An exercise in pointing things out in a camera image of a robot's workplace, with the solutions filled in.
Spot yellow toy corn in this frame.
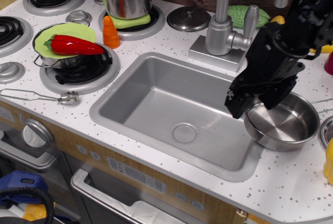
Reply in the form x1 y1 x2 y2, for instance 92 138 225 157
270 15 285 24

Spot yellow toy knife handle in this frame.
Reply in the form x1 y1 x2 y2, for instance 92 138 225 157
310 45 333 54

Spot silver round lid right edge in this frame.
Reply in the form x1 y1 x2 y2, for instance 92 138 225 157
318 116 333 149

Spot yellow toy at right edge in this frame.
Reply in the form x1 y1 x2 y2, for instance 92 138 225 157
323 139 333 185

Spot green toy sponge under pot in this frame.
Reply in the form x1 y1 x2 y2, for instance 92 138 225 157
103 0 151 29

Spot steel pot lid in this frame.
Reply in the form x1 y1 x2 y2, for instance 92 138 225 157
166 6 211 32

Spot silver oven knob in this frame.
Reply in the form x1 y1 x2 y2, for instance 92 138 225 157
21 118 54 148

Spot silver toy faucet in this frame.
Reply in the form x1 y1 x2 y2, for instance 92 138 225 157
188 0 259 72

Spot red toy cup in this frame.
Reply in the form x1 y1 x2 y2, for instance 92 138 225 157
324 52 333 76

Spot front right stove burner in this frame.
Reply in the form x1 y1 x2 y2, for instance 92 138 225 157
40 44 120 95

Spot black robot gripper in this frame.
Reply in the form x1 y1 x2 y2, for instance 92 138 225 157
224 22 304 119

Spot light green toy plate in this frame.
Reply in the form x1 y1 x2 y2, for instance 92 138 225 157
33 23 104 59

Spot blue device with black cable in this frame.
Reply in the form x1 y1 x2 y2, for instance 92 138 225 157
1 170 55 223

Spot front left stove burner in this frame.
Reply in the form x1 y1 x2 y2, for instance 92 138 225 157
1 16 33 58

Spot stainless steel frying pan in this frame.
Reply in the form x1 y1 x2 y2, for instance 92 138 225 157
244 92 332 152

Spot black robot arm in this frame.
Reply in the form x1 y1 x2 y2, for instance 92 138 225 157
225 0 332 119

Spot grey toy sink basin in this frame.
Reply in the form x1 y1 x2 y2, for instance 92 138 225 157
89 53 263 182

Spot back right stove burner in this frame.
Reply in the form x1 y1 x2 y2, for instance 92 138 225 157
98 4 166 42

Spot silver oven door handle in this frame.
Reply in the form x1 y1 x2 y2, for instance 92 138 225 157
1 130 58 170

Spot orange toy carrot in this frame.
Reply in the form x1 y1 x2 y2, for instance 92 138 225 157
103 16 120 49

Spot red toy chili pepper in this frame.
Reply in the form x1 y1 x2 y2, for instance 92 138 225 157
44 34 105 55

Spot green toy bitter gourd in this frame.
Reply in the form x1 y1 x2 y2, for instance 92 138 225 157
228 5 271 29

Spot silver stove top knob left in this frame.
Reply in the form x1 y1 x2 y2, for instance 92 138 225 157
1 62 25 84

